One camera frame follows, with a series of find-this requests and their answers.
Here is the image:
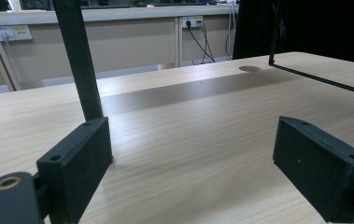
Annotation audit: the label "white wall outlet white plug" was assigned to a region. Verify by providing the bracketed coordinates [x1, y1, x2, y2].
[0, 24, 34, 43]

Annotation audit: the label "beige panel desk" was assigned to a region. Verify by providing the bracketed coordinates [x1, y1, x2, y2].
[0, 4, 240, 93]

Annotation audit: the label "white wall outlet black plugs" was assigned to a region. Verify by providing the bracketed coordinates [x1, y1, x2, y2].
[181, 15, 205, 30]

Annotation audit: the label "white cables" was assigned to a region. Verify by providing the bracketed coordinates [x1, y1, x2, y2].
[224, 2, 238, 61]

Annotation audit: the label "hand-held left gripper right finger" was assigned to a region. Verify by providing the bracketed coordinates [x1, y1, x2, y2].
[272, 115, 354, 224]

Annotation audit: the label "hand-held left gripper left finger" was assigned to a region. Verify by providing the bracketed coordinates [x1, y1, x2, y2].
[36, 117, 114, 224]

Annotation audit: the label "black curtain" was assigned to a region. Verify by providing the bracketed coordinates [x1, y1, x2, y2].
[232, 0, 354, 67]

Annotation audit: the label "black cables from outlet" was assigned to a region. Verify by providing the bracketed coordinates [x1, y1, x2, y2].
[186, 21, 217, 64]

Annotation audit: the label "white cable from outlet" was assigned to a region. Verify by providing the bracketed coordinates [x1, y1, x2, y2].
[3, 35, 29, 90]

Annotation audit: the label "black two-tier shelf rack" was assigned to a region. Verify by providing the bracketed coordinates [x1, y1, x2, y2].
[51, 0, 354, 123]

